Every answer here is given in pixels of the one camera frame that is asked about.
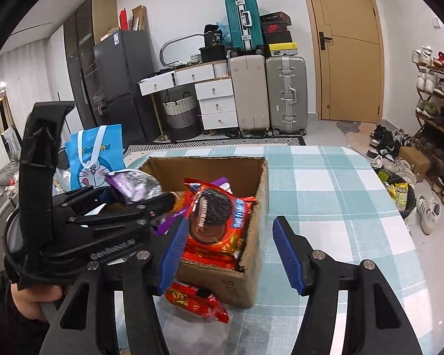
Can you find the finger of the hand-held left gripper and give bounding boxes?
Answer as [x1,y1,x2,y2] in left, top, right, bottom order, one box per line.
[53,187,115,212]
[73,191,177,229]

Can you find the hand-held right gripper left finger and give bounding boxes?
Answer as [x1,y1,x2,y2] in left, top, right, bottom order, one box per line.
[39,215,187,355]

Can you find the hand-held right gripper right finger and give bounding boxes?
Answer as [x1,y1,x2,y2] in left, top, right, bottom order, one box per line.
[273,215,444,355]

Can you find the orange cookie packet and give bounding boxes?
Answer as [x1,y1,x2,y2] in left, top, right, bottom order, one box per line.
[179,178,257,271]

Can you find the brown cardboard box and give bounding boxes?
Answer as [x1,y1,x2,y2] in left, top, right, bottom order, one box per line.
[139,156,269,308]

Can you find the person's left forearm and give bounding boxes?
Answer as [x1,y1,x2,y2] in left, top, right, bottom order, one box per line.
[0,270,60,355]

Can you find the person's left hand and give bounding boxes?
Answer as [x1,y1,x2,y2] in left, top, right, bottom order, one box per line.
[11,284,66,321]

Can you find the grey clothes pile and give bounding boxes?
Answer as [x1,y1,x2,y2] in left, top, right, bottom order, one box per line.
[0,155,23,196]

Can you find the blue cartoon tote bag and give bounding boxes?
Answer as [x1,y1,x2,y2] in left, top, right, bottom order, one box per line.
[65,125,126,190]

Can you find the red yellow-print snack packet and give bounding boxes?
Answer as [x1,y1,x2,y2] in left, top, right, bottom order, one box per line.
[165,280,231,325]

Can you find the small purple snack packet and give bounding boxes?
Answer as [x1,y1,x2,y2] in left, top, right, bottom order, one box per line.
[210,177,233,194]

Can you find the woven laundry basket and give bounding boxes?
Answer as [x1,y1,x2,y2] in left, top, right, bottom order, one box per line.
[161,92,202,142]

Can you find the white curtain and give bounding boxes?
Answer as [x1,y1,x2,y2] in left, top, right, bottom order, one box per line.
[0,50,65,156]

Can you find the white drawer dresser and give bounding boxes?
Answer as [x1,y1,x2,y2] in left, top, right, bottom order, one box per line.
[139,61,239,130]

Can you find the dark glass cabinet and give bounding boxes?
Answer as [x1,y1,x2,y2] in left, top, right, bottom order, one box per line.
[63,0,119,128]

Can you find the black bin with yellow packets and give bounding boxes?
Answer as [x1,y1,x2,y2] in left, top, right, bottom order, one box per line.
[377,168,417,213]

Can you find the dark grey fridge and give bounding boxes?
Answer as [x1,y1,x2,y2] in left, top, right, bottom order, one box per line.
[93,30,160,141]

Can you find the grey door mat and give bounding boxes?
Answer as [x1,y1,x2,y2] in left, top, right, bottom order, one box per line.
[336,119,376,156]

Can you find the white sneaker pair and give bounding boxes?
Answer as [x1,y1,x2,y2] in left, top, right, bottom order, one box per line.
[416,191,444,235]

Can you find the beige suitcase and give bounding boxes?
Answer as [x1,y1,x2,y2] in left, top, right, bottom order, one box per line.
[229,55,271,135]

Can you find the pile of dark shoes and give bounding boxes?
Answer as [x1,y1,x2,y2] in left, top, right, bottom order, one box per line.
[366,124,419,185]

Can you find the grey oval hoop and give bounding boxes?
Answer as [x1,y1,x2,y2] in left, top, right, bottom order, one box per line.
[159,33,204,68]

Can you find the brown floor carton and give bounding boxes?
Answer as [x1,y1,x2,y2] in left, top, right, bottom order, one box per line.
[398,146,431,183]

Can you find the silver suitcase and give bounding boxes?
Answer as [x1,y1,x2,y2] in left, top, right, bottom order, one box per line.
[264,56,308,136]

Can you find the black printed carton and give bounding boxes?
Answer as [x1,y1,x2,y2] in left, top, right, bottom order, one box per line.
[203,24,223,47]

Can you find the open brown carton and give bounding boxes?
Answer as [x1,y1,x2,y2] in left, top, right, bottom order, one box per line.
[131,5,147,31]

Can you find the wooden door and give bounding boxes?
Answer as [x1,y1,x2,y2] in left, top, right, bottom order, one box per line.
[299,0,385,124]

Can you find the teal suitcase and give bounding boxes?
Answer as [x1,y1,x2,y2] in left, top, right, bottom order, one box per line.
[224,0,265,54]

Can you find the yellow black shoe box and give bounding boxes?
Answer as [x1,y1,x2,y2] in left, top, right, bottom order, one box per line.
[267,42,300,58]

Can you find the plain black shoe box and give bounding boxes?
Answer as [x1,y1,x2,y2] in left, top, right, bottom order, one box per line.
[263,30,293,45]

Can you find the red black shoe box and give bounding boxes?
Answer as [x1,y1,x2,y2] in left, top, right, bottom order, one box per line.
[262,21,289,33]

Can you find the shoe rack with shoes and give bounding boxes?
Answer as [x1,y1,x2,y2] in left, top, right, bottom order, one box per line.
[411,46,444,208]

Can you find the flat black shoe box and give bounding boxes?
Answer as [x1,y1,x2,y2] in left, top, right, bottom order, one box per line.
[260,12,291,23]

